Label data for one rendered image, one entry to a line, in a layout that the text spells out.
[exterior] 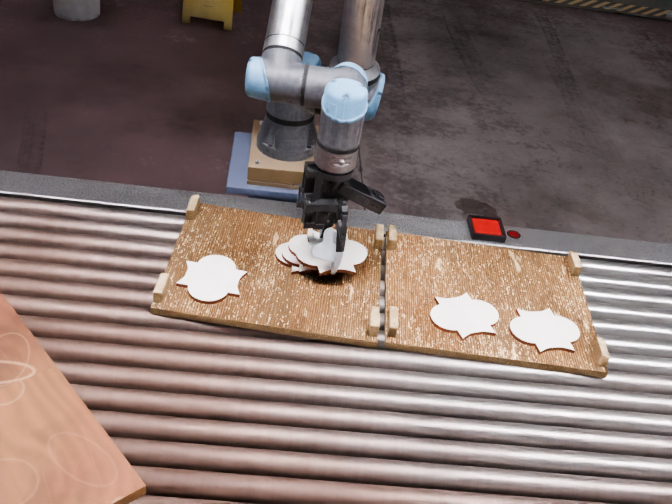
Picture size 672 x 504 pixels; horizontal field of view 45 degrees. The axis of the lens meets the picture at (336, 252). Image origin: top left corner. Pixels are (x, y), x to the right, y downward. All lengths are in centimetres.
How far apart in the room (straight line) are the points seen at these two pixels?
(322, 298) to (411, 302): 17
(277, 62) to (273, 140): 50
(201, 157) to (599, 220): 182
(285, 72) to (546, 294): 68
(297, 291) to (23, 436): 61
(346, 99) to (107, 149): 250
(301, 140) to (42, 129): 215
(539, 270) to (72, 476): 105
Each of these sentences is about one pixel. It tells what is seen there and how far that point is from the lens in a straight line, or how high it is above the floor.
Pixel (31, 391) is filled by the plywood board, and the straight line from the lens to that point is 122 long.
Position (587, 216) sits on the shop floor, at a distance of 390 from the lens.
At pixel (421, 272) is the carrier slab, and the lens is 166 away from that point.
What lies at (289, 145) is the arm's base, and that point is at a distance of 195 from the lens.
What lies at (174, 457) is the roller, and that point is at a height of 91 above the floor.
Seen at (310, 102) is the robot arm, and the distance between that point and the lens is 149.
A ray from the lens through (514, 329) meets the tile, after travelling 158.
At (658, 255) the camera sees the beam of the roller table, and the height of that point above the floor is 92.
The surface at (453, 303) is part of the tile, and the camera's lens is 159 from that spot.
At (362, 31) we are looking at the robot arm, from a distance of 181.
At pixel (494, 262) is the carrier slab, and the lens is 174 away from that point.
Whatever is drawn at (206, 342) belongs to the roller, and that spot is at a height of 92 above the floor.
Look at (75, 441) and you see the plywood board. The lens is 115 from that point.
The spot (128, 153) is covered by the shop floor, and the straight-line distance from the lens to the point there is 375.
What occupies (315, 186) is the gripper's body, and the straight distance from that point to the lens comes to 147.
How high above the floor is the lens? 192
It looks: 36 degrees down
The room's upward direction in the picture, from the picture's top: 10 degrees clockwise
